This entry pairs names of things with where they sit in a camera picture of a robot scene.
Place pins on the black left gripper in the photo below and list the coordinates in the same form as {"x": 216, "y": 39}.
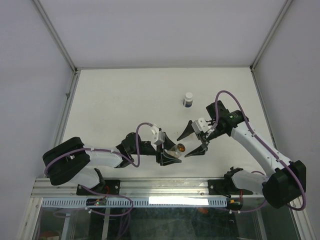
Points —
{"x": 163, "y": 158}

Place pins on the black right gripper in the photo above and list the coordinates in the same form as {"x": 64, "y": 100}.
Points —
{"x": 200, "y": 150}

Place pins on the clear glass pill vial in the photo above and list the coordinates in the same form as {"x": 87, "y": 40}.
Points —
{"x": 174, "y": 152}

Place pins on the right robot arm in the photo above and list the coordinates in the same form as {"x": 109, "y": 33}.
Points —
{"x": 283, "y": 180}

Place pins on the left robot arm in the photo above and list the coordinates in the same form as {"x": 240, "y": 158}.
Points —
{"x": 73, "y": 161}

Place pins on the white pill bottle blue label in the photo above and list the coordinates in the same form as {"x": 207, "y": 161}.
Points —
{"x": 188, "y": 100}

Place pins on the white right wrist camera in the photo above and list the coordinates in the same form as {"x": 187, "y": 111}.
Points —
{"x": 201, "y": 126}

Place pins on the aluminium mounting rail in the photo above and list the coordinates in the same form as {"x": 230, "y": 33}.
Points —
{"x": 132, "y": 188}

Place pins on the grey slotted cable duct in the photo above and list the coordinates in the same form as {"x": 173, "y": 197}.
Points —
{"x": 144, "y": 202}

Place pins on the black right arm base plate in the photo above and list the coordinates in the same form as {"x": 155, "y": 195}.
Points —
{"x": 222, "y": 187}

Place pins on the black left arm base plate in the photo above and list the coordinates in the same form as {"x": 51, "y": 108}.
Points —
{"x": 109, "y": 186}

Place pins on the aluminium frame left post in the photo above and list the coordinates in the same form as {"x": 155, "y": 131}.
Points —
{"x": 54, "y": 34}

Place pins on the aluminium frame post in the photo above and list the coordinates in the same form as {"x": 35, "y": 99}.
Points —
{"x": 273, "y": 29}
{"x": 54, "y": 34}

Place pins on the aluminium frame right post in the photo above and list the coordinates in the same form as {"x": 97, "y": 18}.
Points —
{"x": 273, "y": 29}

